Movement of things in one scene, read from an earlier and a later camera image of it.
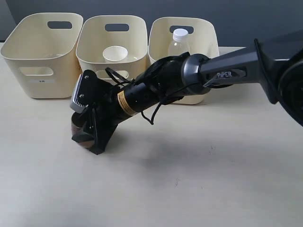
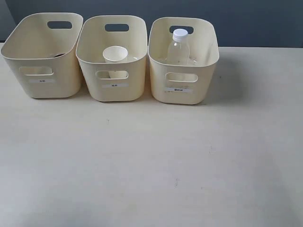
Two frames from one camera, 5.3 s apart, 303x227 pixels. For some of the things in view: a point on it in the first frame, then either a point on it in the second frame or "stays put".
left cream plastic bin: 41,48 stays put
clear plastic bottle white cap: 180,45 stays put
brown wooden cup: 77,126 to 58,55
